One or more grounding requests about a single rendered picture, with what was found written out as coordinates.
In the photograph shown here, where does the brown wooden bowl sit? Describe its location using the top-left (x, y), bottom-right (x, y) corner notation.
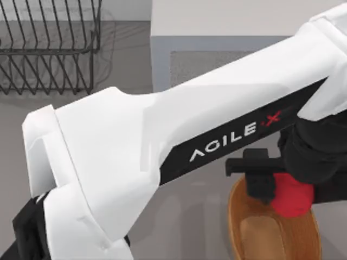
top-left (227, 175), bottom-right (322, 260)

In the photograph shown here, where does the black wire rack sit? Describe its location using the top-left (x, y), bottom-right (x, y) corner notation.
top-left (0, 0), bottom-right (103, 96)

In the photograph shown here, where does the red cup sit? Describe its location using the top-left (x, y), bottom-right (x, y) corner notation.
top-left (272, 173), bottom-right (315, 218)

